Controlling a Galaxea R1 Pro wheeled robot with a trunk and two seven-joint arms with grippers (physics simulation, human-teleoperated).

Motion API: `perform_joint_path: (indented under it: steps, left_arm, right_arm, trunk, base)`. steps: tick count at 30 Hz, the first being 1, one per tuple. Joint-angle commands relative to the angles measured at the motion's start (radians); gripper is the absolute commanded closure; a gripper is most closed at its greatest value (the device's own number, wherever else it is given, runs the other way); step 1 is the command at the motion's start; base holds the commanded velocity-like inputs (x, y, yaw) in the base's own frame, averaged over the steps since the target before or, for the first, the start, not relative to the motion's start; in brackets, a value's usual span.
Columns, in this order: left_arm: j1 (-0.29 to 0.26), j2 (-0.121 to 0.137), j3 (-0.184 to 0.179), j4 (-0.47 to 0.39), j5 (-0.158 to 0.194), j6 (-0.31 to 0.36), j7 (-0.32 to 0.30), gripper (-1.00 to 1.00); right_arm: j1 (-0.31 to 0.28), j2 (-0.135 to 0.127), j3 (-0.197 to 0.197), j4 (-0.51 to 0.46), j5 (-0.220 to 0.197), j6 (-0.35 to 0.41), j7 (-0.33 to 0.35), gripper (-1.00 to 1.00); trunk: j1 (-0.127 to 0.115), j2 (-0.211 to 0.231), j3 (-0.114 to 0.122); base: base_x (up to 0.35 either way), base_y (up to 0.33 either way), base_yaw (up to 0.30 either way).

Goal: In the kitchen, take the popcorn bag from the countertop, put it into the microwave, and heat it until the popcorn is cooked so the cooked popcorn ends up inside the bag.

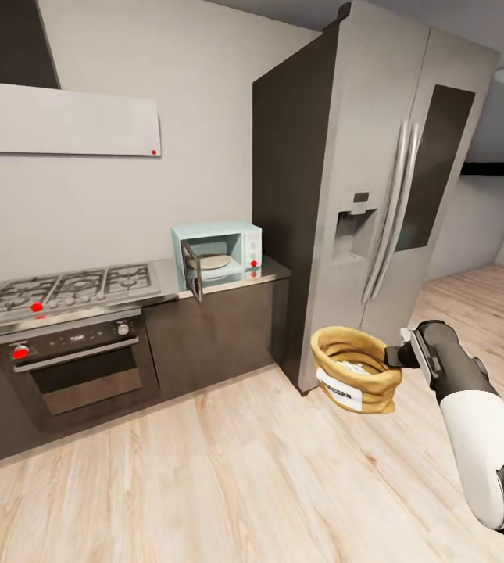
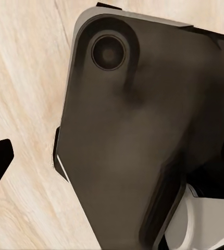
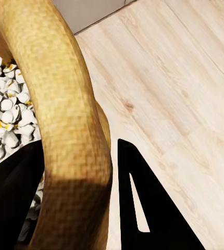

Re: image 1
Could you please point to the oven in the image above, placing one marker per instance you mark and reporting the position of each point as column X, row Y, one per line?
column 64, row 372

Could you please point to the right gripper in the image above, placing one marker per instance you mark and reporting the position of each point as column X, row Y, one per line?
column 397, row 357

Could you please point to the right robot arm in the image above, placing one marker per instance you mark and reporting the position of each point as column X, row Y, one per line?
column 471, row 407

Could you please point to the range hood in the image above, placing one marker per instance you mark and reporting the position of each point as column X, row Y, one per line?
column 37, row 116

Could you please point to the popcorn bag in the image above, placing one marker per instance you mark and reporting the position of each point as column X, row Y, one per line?
column 363, row 393

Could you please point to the fridge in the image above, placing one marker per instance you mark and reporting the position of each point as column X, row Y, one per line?
column 358, row 140

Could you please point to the burner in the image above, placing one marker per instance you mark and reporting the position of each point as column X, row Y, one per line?
column 44, row 294

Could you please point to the microwave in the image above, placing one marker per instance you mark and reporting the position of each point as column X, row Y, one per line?
column 205, row 249

